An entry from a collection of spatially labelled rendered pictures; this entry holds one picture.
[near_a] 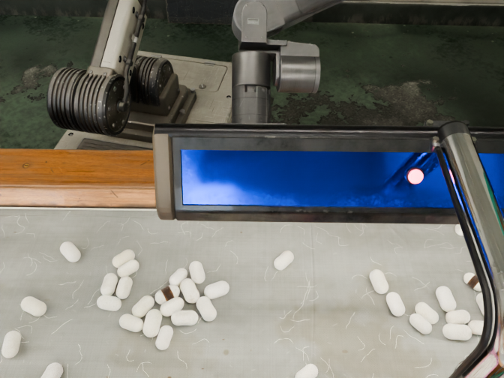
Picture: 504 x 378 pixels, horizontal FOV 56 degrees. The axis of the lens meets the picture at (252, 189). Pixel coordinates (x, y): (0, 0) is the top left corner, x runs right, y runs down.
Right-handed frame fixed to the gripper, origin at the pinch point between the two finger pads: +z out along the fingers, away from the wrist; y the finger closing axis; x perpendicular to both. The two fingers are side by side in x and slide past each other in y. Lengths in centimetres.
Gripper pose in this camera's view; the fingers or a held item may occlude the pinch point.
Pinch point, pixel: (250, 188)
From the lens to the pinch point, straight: 69.5
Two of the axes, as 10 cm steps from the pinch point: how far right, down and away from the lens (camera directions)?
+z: 0.0, 10.0, -0.2
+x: 0.2, 0.2, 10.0
